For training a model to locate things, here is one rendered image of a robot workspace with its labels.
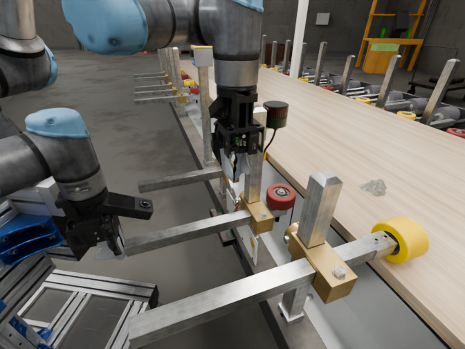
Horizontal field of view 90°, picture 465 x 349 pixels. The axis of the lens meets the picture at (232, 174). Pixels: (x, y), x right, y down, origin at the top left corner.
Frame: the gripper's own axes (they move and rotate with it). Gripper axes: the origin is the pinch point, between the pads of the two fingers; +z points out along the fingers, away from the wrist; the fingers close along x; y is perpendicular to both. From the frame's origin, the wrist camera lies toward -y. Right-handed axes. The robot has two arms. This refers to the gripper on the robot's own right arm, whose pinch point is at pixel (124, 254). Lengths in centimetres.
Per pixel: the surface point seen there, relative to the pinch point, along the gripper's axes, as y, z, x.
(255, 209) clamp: -34.5, -4.4, 0.6
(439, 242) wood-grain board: -66, -7, 27
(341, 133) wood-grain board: -87, -7, -27
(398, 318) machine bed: -55, 8, 32
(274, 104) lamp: -39, -31, -3
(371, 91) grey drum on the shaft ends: -184, 0, -101
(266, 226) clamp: -35.9, -1.6, 5.0
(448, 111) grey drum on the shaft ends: -181, -2, -42
